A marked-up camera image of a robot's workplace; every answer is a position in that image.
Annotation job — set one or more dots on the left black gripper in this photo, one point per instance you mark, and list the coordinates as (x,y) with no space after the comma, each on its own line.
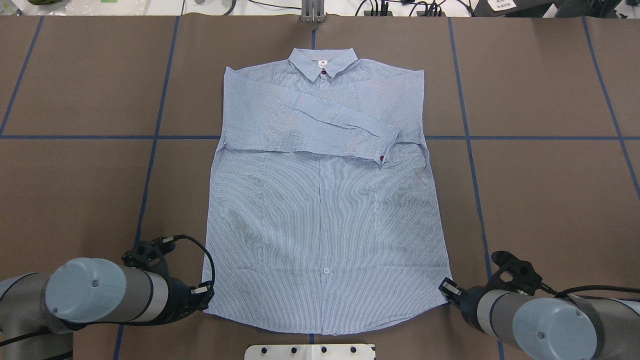
(178,298)

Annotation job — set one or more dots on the aluminium frame post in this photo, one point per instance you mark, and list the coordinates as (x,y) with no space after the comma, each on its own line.
(313,11)

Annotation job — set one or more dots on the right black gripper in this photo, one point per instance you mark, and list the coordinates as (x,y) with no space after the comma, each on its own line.
(469,299)

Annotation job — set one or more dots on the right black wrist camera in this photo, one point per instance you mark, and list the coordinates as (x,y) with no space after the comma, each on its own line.
(514,275)

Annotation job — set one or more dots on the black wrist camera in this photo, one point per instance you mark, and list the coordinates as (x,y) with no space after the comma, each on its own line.
(150,256)
(514,275)

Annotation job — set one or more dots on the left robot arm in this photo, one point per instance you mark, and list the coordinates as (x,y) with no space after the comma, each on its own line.
(40,312)

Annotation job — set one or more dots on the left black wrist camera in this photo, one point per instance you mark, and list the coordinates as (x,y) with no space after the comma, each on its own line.
(150,256)

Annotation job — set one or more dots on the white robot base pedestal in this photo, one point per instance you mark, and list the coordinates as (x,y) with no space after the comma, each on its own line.
(357,351)

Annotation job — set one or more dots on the blue striped button shirt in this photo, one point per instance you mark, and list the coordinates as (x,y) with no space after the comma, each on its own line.
(323,214)

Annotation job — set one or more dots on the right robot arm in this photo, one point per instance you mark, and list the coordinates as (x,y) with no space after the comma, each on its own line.
(550,328)

